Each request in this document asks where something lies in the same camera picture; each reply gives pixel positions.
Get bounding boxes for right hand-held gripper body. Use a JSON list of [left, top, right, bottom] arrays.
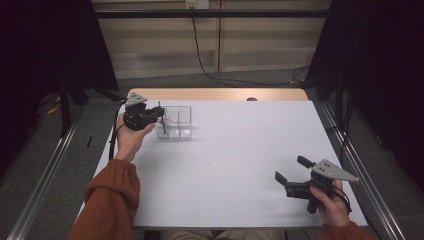
[[284, 158, 361, 215]]

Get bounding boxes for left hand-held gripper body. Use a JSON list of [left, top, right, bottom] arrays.
[[122, 92, 158, 132]]

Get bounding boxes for thin black brush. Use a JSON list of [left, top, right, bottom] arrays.
[[157, 100, 167, 135]]

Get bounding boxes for clear plastic organizer box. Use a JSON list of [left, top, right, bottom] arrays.
[[155, 105, 194, 140]]

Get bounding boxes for person's right hand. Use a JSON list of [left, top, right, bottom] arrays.
[[308, 179, 352, 228]]

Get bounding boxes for person's left hand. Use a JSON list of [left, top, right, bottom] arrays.
[[114, 112, 157, 163]]

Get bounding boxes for white table mat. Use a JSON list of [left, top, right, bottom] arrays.
[[77, 99, 368, 229]]

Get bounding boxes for wooden table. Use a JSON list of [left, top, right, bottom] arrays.
[[125, 87, 309, 102]]

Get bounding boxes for person's legs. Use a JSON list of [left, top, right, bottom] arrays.
[[161, 229, 288, 240]]

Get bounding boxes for dark curtain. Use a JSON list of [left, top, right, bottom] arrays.
[[305, 0, 424, 191], [0, 0, 120, 168]]

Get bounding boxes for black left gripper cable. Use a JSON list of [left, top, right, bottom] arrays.
[[108, 99, 128, 162]]

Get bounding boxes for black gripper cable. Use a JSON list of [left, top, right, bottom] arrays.
[[332, 185, 353, 215], [108, 99, 128, 162]]

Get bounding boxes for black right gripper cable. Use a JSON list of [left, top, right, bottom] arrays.
[[332, 185, 353, 215]]

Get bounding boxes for metal floor rail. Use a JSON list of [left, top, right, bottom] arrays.
[[315, 99, 407, 240], [6, 105, 85, 240]]

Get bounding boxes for black floor cable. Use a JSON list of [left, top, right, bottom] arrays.
[[190, 7, 311, 87]]

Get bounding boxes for black stand post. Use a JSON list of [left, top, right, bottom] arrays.
[[334, 64, 345, 132], [59, 78, 73, 138]]

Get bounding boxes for black metal frame bar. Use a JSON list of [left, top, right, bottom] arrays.
[[94, 9, 332, 19]]

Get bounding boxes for white wall outlet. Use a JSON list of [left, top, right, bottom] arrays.
[[185, 0, 211, 10]]

